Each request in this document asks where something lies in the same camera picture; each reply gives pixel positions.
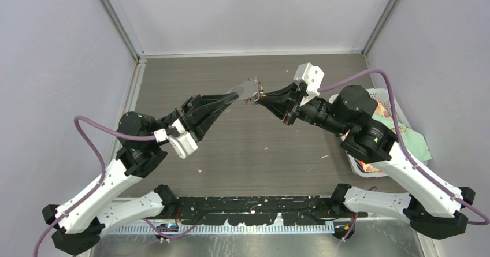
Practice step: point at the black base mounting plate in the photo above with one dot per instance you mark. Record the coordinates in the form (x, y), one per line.
(253, 210)

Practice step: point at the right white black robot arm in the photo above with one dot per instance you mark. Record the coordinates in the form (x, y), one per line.
(429, 205)

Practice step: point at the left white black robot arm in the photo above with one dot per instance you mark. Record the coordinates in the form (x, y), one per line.
(80, 223)

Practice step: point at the orange patterned cloth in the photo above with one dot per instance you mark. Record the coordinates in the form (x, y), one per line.
(364, 169)

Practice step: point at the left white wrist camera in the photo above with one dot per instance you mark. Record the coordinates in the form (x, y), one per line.
(179, 137)

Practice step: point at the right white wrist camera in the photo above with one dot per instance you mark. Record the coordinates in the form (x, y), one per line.
(312, 76)

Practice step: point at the green patterned cloth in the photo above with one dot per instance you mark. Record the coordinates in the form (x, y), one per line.
(414, 141)

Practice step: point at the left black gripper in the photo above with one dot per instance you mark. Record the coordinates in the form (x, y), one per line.
(197, 114)

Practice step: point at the white plastic basket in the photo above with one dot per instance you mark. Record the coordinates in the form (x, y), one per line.
(363, 137)

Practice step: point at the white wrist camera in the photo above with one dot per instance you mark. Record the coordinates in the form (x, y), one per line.
(179, 137)
(312, 76)

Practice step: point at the white slotted cable duct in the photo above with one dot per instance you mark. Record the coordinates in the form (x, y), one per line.
(274, 228)

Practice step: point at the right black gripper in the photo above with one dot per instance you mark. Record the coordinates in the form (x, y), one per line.
(279, 101)

